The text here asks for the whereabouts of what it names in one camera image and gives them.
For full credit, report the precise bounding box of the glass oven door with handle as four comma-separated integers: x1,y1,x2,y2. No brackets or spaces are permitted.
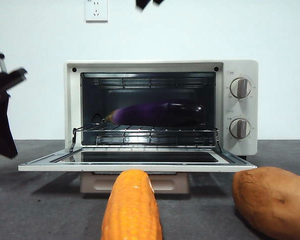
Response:
17,146,258,195

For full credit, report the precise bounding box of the purple eggplant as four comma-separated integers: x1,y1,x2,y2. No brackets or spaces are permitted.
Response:
105,100,206,127

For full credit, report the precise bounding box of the cream Toshiba toaster oven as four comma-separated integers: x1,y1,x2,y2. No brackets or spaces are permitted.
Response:
64,59,260,161

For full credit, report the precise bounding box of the cream temperature knob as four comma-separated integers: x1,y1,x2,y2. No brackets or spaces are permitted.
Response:
229,77,253,99

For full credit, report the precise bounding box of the cream timer knob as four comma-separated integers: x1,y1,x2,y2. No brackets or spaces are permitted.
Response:
229,118,251,139

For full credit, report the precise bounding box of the orange corn cob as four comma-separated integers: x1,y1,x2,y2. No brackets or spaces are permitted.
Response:
100,169,163,240

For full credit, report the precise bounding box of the brown sweet potato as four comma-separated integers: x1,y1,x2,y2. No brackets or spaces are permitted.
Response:
231,166,300,240

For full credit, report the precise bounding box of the white wall socket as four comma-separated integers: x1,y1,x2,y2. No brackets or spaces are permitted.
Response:
84,0,109,24

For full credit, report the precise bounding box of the metal oven wire rack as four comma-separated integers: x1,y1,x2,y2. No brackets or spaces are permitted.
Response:
72,124,220,133

